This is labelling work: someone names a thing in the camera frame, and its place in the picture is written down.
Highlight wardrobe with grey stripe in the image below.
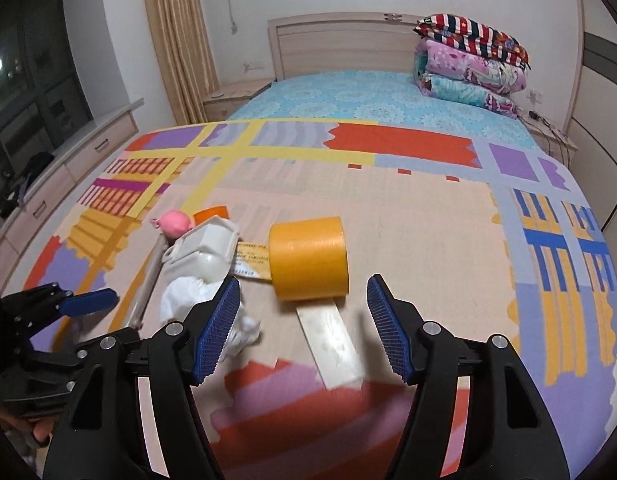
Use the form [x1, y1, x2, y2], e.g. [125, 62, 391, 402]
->
[567, 0, 617, 230]

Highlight wooden nightstand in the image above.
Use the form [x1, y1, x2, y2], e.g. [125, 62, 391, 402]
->
[519, 110, 578, 168]
[203, 78, 275, 122]

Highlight dark window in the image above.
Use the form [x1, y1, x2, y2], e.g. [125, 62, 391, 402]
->
[0, 0, 92, 174]

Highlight black clothes on bench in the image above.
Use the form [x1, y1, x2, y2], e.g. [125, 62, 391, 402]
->
[0, 152, 54, 220]

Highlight white tissue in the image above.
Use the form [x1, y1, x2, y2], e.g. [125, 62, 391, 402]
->
[158, 276, 263, 361]

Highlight wooden headboard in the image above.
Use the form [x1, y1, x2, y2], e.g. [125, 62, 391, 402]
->
[268, 12, 420, 81]

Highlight window bench drawers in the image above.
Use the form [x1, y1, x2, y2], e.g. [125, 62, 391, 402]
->
[0, 98, 145, 288]

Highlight white plastic container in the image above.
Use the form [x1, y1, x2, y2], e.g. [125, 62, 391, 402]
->
[162, 216, 240, 284]

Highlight orange bottle cap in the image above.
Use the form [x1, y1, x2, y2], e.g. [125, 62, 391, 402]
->
[194, 205, 230, 226]

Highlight colourful patterned foam mat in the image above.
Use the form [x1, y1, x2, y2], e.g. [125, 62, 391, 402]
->
[19, 119, 617, 479]

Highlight left wooden nightstand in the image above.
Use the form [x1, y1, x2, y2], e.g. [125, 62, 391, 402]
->
[203, 78, 275, 122]

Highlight teal folded quilt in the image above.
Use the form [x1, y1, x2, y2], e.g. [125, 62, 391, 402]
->
[415, 72, 519, 118]

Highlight beige curtain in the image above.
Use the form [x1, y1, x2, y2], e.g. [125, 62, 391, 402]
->
[145, 0, 220, 125]

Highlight person's left hand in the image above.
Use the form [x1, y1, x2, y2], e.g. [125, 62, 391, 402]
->
[0, 409, 56, 463]

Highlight right wooden nightstand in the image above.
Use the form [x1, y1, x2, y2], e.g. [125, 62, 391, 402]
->
[519, 110, 578, 168]

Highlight orange white wrapper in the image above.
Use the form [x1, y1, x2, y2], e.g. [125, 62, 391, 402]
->
[230, 240, 272, 282]

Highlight pink round toy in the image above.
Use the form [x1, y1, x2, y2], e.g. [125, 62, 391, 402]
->
[150, 210, 194, 240]

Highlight pink floral folded quilt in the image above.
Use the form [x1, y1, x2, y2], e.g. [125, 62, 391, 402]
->
[415, 39, 526, 96]

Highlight striped folded quilt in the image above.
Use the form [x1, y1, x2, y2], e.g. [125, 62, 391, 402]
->
[413, 13, 531, 70]

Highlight orange tape roll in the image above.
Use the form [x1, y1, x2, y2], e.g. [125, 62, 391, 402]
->
[268, 217, 349, 301]

